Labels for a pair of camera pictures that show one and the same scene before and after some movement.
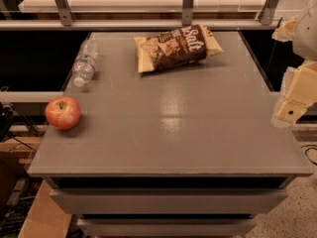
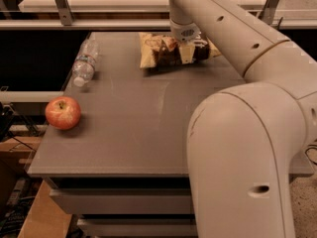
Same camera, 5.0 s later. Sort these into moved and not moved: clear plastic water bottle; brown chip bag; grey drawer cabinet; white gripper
Moved: white gripper
Not moved: clear plastic water bottle; grey drawer cabinet; brown chip bag
